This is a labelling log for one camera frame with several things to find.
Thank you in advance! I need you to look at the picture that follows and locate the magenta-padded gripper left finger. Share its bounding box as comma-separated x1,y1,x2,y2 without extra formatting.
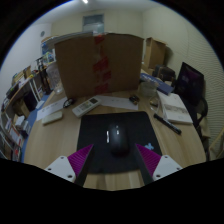
44,143,95,187

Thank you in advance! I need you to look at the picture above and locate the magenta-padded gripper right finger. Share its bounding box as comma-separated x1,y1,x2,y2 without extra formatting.
133,143,184,186

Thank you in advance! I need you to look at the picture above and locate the black computer mouse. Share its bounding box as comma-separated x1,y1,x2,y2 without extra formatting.
107,121,131,156

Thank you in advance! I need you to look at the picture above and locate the black mouse pad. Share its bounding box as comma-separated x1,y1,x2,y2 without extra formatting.
76,111,163,174

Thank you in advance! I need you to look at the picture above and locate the black marker pen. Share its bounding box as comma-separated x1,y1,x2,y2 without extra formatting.
153,113,183,136

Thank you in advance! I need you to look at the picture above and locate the white open book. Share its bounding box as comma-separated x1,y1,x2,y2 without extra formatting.
156,90,194,126

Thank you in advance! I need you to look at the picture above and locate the white paper sheet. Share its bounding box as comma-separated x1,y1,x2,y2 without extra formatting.
35,96,68,122
94,94,139,111

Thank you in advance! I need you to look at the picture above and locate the small dark round object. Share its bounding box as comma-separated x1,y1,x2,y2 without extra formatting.
129,94,140,105

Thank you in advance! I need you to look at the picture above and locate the clear plastic cup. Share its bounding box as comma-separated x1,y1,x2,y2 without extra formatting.
138,80,160,108

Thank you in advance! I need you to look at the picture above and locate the blue book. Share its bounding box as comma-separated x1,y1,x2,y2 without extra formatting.
139,72,175,96

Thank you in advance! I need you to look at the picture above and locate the wooden side desk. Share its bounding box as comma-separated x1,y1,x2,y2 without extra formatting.
4,64,51,114

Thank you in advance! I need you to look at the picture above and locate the clear glass jar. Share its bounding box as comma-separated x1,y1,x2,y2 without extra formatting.
45,61,65,94

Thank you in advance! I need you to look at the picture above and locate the black monitor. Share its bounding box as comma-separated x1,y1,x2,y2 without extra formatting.
174,61,205,98

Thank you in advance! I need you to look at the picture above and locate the black tall stand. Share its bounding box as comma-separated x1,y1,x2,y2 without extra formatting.
36,56,53,96

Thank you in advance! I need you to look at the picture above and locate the large brown cardboard box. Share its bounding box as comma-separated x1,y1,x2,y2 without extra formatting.
54,32,145,100

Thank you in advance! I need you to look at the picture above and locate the small upright cardboard box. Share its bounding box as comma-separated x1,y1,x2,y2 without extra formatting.
143,36,168,71

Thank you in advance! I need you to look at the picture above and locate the stack of papers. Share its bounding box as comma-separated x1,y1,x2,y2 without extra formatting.
43,30,101,51

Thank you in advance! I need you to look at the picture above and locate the grey door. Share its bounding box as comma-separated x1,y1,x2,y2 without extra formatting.
82,13,105,34

